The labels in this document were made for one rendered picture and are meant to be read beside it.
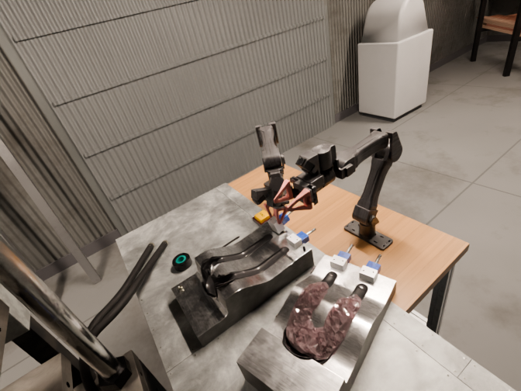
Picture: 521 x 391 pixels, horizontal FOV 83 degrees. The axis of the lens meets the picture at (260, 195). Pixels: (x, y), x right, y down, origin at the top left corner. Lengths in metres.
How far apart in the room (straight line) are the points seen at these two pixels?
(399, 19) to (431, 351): 3.58
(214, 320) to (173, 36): 2.49
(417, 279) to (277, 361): 0.57
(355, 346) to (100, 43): 2.66
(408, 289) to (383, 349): 0.24
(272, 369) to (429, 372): 0.42
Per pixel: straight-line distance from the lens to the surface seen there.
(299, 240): 1.14
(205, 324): 1.07
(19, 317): 1.10
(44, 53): 2.82
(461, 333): 2.06
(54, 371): 1.01
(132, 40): 2.91
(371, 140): 1.08
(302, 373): 0.87
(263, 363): 0.90
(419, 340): 1.05
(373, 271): 1.08
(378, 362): 1.00
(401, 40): 4.13
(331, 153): 0.91
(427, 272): 1.21
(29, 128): 2.92
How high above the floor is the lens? 1.70
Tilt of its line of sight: 33 degrees down
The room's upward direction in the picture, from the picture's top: 14 degrees counter-clockwise
